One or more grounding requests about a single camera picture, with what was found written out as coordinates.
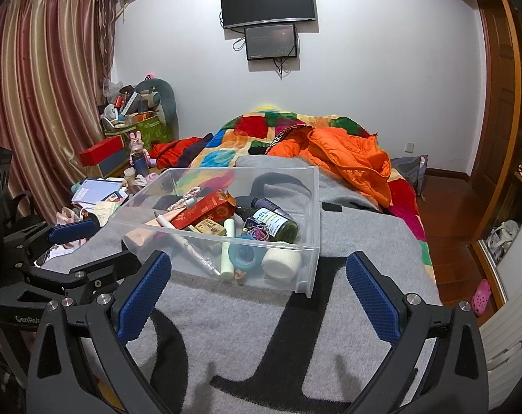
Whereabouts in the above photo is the white gauze roll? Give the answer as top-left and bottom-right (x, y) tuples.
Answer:
(261, 248), (301, 281)

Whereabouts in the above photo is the blue tape roll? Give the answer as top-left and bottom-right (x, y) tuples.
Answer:
(228, 234), (267, 272)

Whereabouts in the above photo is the brown wooden block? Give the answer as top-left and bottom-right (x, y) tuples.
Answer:
(186, 219), (226, 236)

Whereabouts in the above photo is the beige cardboard tag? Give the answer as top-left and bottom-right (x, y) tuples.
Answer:
(123, 207), (186, 247)

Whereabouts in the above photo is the pale green tube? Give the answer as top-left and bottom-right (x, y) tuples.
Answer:
(220, 218), (236, 281)

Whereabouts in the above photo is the pink slipper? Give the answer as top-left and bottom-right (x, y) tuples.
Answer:
(471, 278), (492, 317)

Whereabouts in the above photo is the blue notebook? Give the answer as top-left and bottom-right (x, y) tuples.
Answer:
(72, 179), (122, 204)

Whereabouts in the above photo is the dark glass bottle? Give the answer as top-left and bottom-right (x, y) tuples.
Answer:
(251, 197), (299, 244)

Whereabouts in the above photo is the red gift box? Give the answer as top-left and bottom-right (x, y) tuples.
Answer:
(171, 190), (237, 230)

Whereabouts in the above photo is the clear plastic storage bin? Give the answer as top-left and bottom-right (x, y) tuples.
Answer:
(108, 166), (320, 296)

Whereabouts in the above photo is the orange jacket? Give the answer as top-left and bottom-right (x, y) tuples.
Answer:
(267, 126), (392, 207)

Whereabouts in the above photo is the rabbit figurine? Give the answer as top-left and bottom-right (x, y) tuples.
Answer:
(129, 131), (149, 178)

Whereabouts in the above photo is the red long box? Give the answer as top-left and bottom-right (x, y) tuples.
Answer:
(79, 136), (124, 166)

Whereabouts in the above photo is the green cardboard box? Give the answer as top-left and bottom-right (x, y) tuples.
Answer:
(104, 117), (175, 150)

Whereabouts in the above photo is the colourful patchwork quilt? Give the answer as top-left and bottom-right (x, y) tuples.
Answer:
(192, 110), (435, 278)

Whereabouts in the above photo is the wooden door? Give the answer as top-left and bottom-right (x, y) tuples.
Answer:
(470, 0), (521, 240)

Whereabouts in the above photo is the striped red curtain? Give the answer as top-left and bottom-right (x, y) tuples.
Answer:
(0, 0), (118, 223)

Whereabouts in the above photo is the wall socket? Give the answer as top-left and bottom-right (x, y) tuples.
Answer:
(404, 142), (415, 153)

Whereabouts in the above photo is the small wall monitor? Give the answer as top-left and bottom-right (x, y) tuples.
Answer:
(244, 23), (298, 61)

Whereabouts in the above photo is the large wall television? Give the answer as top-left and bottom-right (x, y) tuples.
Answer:
(220, 0), (316, 29)

